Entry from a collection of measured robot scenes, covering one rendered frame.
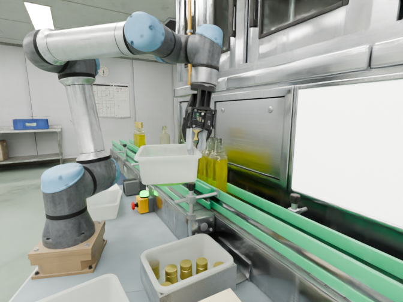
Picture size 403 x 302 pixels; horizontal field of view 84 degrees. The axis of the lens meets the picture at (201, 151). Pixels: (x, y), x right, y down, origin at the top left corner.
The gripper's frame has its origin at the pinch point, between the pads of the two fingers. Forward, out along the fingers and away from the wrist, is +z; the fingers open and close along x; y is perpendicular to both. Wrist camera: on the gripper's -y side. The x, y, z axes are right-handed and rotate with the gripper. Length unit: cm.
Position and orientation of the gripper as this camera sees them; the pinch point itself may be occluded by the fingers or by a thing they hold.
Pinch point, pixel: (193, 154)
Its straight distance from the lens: 67.7
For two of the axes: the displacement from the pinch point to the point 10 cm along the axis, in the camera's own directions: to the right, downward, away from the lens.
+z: -1.3, 9.8, 1.4
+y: 2.0, 1.7, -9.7
